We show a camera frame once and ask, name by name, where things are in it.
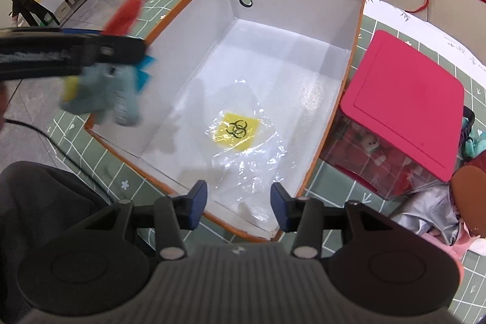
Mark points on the orange cardboard box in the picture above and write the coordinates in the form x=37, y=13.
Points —
x=288, y=43

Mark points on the blue plush toy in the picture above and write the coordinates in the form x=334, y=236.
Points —
x=110, y=92

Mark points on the small white plush toy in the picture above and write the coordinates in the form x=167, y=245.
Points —
x=367, y=145

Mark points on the brown round object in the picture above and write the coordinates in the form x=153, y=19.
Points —
x=470, y=198

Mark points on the clear plastic bag yellow label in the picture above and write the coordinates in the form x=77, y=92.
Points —
x=237, y=132

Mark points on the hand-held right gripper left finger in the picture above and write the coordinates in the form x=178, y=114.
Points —
x=198, y=200

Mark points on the teal plush doll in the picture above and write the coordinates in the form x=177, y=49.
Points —
x=476, y=145

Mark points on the navy headband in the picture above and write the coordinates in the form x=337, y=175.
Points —
x=467, y=123

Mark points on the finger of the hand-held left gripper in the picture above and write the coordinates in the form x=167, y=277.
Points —
x=121, y=49

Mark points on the silver cloth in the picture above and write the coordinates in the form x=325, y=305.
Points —
x=429, y=210

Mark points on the clear box with red lid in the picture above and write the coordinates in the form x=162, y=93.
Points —
x=402, y=96

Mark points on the pink cloth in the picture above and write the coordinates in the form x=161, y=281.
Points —
x=469, y=246

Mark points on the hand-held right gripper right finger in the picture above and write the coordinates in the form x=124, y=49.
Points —
x=279, y=204

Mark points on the green grid table mat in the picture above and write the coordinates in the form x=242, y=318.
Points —
x=383, y=26

